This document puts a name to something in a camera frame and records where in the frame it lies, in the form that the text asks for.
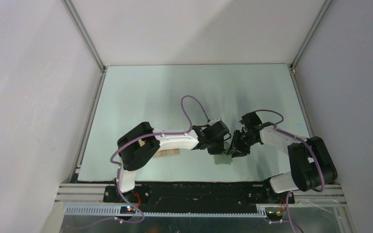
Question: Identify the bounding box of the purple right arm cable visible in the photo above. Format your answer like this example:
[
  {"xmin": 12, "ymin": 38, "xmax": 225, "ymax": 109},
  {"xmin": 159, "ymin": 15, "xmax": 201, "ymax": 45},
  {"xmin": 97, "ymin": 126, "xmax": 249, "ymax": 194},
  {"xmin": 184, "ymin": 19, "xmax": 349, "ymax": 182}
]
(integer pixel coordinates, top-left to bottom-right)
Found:
[{"xmin": 254, "ymin": 109, "xmax": 326, "ymax": 233}]

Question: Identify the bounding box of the aluminium frame rail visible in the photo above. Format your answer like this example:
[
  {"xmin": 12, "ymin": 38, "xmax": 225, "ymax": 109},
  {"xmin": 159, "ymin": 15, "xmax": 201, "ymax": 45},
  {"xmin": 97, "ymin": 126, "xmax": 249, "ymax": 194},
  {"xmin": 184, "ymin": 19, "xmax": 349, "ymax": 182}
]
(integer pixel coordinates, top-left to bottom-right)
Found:
[{"xmin": 55, "ymin": 177, "xmax": 347, "ymax": 218}]

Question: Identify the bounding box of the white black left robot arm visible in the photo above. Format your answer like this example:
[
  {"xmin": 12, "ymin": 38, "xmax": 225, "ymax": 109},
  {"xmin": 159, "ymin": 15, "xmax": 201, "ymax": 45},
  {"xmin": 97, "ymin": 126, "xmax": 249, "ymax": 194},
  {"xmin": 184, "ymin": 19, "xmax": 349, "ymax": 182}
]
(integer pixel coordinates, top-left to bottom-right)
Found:
[{"xmin": 110, "ymin": 118, "xmax": 232, "ymax": 202}]

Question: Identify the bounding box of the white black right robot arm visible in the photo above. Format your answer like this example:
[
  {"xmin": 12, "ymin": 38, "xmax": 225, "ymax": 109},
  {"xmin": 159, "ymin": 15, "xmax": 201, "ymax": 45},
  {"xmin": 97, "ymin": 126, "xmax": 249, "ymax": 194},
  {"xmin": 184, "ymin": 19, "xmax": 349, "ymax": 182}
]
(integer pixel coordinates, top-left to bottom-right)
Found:
[{"xmin": 226, "ymin": 111, "xmax": 338, "ymax": 203}]

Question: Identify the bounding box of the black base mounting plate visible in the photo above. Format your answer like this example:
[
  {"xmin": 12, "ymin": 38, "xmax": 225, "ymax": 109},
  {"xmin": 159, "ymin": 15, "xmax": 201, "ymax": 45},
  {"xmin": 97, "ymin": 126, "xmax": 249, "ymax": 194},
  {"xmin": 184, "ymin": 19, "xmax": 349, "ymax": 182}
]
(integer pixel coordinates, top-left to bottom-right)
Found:
[{"xmin": 102, "ymin": 180, "xmax": 295, "ymax": 216}]

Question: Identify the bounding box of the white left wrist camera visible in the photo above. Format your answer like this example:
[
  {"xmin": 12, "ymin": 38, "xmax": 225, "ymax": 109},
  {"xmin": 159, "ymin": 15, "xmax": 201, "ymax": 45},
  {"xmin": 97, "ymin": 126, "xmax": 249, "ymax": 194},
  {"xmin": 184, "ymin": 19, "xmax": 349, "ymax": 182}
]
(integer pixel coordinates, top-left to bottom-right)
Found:
[{"xmin": 207, "ymin": 118, "xmax": 221, "ymax": 126}]

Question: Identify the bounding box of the clear plastic tray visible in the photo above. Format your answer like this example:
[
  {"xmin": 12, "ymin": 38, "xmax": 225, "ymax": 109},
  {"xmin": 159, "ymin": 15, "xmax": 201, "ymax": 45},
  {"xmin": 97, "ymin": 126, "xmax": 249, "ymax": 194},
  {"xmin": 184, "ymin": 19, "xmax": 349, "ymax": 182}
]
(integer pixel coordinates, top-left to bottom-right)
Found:
[{"xmin": 153, "ymin": 148, "xmax": 181, "ymax": 159}]

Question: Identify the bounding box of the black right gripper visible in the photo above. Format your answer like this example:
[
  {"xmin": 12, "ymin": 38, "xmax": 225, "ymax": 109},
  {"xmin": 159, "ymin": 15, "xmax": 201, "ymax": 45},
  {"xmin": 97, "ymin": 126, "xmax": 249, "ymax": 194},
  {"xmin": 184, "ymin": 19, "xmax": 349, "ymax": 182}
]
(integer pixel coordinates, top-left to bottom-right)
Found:
[{"xmin": 226, "ymin": 130, "xmax": 257, "ymax": 158}]

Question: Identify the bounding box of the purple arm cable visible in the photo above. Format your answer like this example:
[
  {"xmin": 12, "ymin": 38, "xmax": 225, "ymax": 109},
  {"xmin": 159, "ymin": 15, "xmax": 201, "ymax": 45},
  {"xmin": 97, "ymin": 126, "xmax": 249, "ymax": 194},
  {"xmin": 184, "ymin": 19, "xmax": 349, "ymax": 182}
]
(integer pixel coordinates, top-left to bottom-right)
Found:
[
  {"xmin": 254, "ymin": 109, "xmax": 326, "ymax": 233},
  {"xmin": 110, "ymin": 95, "xmax": 210, "ymax": 223}
]

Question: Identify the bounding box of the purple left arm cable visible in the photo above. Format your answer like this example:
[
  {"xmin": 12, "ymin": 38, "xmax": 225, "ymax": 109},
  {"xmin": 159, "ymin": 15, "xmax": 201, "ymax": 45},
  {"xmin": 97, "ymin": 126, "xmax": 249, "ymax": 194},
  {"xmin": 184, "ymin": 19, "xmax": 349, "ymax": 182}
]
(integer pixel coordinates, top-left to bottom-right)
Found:
[{"xmin": 110, "ymin": 95, "xmax": 210, "ymax": 223}]

